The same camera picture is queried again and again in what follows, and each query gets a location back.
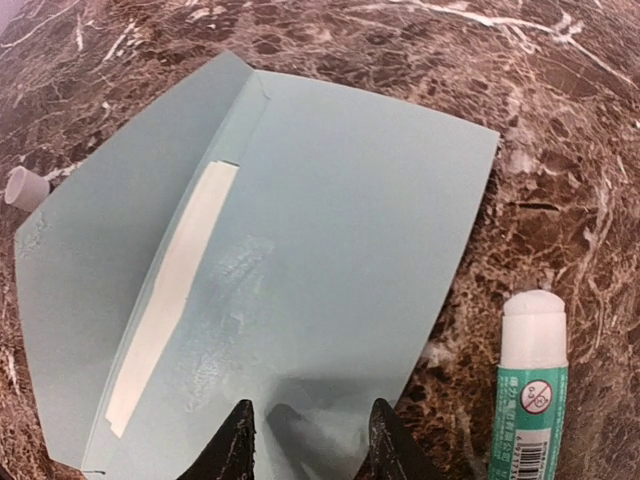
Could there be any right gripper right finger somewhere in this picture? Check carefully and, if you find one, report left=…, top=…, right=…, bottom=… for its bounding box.
left=368, top=398, right=443, bottom=480

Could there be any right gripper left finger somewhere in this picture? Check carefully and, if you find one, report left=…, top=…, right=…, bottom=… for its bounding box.
left=187, top=399, right=256, bottom=480

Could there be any green white glue stick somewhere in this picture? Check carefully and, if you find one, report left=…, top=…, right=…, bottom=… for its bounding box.
left=488, top=290, right=568, bottom=480

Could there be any teal green envelope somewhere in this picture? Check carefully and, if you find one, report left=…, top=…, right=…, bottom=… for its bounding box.
left=15, top=53, right=499, bottom=479

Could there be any white glue stick cap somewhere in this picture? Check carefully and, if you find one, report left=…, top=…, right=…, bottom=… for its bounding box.
left=4, top=166, right=51, bottom=212

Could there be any beige ornate letter paper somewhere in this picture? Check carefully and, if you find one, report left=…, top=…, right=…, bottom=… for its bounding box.
left=105, top=162, right=239, bottom=437

